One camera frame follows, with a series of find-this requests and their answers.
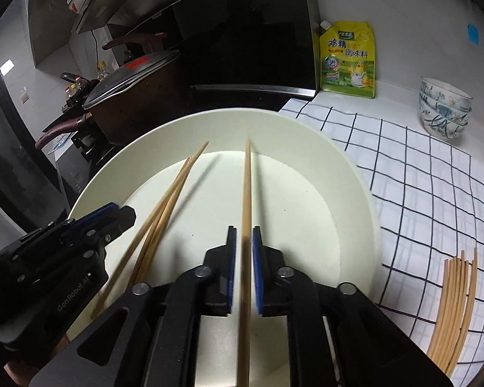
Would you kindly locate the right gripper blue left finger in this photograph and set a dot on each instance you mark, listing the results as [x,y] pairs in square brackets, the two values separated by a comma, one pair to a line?
[230,246]

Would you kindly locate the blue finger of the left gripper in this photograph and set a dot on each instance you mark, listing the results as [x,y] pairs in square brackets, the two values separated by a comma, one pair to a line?
[102,212]
[113,221]

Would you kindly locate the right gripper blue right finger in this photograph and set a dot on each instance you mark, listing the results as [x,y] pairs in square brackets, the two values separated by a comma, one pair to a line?
[258,278]

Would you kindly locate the wooden chopstick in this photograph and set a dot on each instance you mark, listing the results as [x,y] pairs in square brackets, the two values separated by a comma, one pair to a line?
[245,297]
[458,314]
[135,242]
[466,319]
[447,294]
[447,275]
[154,235]
[453,303]

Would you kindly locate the person's left hand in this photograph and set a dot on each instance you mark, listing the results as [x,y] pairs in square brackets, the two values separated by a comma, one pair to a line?
[22,371]

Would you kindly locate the cream oval basin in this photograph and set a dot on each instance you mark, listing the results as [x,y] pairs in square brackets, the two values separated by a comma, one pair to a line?
[309,199]

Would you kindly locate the dark frying pan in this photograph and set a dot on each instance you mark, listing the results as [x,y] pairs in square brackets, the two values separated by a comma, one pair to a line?
[67,127]

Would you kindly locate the dark cooking pot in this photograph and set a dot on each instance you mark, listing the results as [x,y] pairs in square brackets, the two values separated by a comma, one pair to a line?
[160,98]

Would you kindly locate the condiment bottles cluster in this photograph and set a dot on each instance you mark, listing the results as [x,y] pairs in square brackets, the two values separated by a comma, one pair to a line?
[80,87]

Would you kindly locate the glass pot lid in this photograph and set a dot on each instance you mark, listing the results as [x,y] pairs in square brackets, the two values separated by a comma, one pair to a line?
[127,76]

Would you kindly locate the white black checkered cloth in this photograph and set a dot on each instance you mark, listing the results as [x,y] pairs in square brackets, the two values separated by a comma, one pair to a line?
[430,202]

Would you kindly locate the yellow seasoning pouch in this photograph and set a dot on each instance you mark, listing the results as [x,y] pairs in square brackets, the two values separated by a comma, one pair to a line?
[348,59]

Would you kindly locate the black range hood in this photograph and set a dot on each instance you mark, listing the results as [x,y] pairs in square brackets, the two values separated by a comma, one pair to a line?
[268,46]

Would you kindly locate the bottom floral porcelain bowl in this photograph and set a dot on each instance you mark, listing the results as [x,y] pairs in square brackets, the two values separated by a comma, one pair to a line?
[439,125]

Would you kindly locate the floral porcelain bowl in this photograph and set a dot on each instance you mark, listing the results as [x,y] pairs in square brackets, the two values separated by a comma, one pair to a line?
[453,114]
[446,94]
[439,125]

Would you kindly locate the middle floral porcelain bowl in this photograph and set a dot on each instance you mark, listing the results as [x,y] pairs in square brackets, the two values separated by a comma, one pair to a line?
[453,114]

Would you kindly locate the top floral porcelain bowl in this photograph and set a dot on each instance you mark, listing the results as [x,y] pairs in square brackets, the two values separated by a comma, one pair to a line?
[446,94]

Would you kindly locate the blue wall sticker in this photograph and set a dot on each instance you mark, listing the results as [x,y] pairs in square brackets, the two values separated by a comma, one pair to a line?
[473,34]

